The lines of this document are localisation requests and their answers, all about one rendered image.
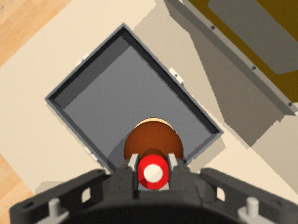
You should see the yellow plastic crate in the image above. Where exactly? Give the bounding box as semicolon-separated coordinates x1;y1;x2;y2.
188;0;298;103

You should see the grey square tray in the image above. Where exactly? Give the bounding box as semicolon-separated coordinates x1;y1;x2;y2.
44;22;225;173

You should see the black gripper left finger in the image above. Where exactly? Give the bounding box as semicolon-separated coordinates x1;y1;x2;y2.
9;154;140;224

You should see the brown glass bottle with cream label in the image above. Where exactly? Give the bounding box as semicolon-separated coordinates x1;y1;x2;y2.
124;117;184;190

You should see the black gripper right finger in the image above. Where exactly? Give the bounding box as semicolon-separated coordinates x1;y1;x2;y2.
167;153;298;224

